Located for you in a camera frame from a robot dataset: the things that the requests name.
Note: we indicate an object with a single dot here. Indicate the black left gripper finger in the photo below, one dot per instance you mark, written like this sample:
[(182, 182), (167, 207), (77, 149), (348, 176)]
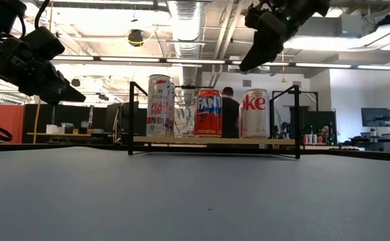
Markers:
[(64, 93)]

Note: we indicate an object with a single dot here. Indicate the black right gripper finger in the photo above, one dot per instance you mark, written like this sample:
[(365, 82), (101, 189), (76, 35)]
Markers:
[(263, 50)]

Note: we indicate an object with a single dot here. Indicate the silver Diet Coke can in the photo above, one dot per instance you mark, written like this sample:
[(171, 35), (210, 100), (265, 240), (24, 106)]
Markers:
[(255, 117)]

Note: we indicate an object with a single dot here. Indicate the red Fanta strawberry can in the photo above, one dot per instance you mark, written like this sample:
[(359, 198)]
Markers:
[(208, 114)]

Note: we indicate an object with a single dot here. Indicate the white slim Celsius can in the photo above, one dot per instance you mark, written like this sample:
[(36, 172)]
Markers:
[(160, 114), (185, 122)]

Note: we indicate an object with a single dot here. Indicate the wooden shelf with black legs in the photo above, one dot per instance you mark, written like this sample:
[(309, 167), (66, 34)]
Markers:
[(214, 140)]

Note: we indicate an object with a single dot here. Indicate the small black round fixture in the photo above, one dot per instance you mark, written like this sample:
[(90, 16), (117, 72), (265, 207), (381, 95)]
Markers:
[(75, 82)]

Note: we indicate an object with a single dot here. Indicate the long ceiling light strip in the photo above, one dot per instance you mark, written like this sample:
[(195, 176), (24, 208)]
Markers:
[(321, 65), (278, 63), (114, 59), (382, 67)]

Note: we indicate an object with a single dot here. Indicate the black partition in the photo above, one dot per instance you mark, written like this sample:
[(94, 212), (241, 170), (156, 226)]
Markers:
[(64, 117)]

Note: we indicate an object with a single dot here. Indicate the white box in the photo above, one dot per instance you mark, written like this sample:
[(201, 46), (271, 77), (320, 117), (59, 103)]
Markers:
[(51, 129)]

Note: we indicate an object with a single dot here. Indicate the wooden background table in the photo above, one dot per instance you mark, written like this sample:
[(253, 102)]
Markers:
[(64, 134)]

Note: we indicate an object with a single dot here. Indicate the orange partition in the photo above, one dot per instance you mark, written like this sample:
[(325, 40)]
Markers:
[(7, 124)]

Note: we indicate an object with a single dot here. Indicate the person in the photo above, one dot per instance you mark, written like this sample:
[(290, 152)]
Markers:
[(325, 130), (229, 114)]

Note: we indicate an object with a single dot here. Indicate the dark computer monitor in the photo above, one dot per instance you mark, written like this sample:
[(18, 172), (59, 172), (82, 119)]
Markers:
[(315, 118)]

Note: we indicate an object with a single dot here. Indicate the black ceiling dome fixture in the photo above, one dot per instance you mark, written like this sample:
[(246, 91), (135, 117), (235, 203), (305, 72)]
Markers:
[(136, 37)]

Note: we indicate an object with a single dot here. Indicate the dark green bottle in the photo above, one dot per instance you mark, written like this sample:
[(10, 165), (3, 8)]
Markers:
[(330, 135)]

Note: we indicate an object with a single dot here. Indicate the black computer monitor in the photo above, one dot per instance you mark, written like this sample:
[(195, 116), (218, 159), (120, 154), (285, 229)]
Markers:
[(377, 117)]

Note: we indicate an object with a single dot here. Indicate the grey wall vent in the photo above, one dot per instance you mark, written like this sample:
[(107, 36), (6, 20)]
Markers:
[(247, 83)]

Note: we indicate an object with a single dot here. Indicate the black metal rack frame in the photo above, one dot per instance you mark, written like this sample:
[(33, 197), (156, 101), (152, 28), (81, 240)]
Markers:
[(310, 91)]

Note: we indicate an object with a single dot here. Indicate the silver ventilation duct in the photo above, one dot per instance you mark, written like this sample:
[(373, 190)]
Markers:
[(186, 26)]

